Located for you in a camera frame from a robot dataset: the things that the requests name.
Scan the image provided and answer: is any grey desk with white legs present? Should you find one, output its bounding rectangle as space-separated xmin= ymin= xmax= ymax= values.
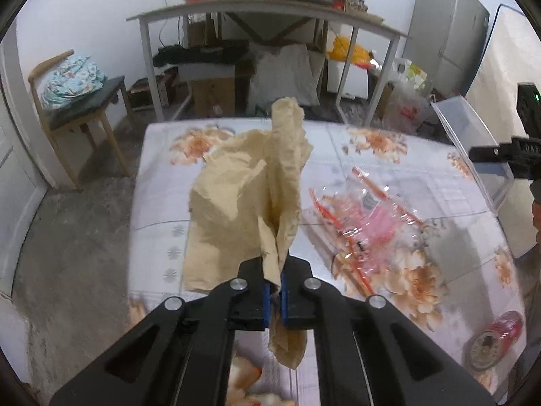
xmin=126 ymin=0 xmax=410 ymax=127

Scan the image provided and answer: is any white panel with blue edge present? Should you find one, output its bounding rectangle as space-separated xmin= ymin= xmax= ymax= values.
xmin=465 ymin=3 xmax=541 ymax=138

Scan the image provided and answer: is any flowered tablecloth table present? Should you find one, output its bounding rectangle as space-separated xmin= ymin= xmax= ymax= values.
xmin=127 ymin=120 xmax=530 ymax=406

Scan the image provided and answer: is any floral blanket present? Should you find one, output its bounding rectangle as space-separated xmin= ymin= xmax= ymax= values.
xmin=40 ymin=54 xmax=108 ymax=111

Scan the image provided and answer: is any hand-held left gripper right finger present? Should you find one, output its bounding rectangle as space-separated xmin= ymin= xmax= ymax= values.
xmin=280 ymin=256 xmax=495 ymax=406

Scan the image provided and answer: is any black cloth bundle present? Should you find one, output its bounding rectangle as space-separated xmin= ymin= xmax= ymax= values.
xmin=153 ymin=42 xmax=251 ymax=69

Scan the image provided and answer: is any yellow plastic bag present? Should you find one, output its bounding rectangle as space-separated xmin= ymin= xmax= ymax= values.
xmin=329 ymin=36 xmax=378 ymax=69

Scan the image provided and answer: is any wooden chair with dark seat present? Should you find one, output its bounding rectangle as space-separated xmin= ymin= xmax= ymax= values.
xmin=27 ymin=49 xmax=133 ymax=191

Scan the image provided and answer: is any white cabinet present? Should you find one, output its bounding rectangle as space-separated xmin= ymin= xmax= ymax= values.
xmin=325 ymin=57 xmax=369 ymax=99

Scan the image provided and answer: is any red milk can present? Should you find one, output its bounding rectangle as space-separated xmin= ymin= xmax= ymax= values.
xmin=463 ymin=310 xmax=525 ymax=373

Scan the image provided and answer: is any clear plastic container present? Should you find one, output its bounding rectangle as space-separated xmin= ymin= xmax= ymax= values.
xmin=430 ymin=95 xmax=514 ymax=215

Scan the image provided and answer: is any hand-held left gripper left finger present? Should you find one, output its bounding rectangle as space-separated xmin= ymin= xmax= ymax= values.
xmin=48 ymin=257 xmax=271 ymax=406

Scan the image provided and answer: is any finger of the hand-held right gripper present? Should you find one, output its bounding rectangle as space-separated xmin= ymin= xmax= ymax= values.
xmin=469 ymin=135 xmax=541 ymax=181

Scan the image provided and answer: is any grey refrigerator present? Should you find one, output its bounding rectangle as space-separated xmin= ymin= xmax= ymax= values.
xmin=401 ymin=0 xmax=491 ymax=99

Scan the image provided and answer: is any brown cardboard box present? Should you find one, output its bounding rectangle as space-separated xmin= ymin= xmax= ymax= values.
xmin=190 ymin=77 xmax=236 ymax=118

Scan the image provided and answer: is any white door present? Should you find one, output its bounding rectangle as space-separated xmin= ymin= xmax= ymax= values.
xmin=0 ymin=42 xmax=48 ymax=299

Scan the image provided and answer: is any white woven sack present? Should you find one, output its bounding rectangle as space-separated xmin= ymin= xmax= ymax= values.
xmin=249 ymin=42 xmax=320 ymax=109

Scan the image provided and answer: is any white plastic bag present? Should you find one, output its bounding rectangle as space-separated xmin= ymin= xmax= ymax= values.
xmin=380 ymin=80 xmax=434 ymax=135

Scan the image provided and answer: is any clear wrapper with pink print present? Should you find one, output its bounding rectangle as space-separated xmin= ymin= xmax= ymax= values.
xmin=308 ymin=166 xmax=428 ymax=301

